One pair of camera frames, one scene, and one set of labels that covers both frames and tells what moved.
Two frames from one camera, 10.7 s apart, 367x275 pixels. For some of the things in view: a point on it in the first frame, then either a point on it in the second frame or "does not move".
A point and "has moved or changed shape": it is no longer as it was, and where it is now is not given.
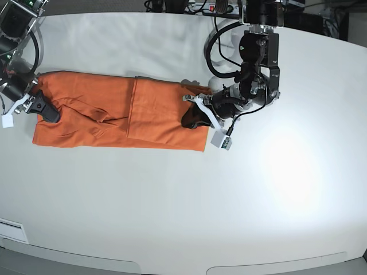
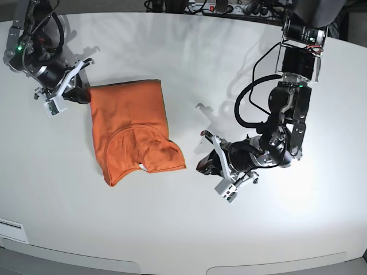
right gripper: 194,117 -> 235,178
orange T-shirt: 99,109 has moved or changed shape
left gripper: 40,105 -> 57,92
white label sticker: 13,230 does not move
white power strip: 211,8 does not move
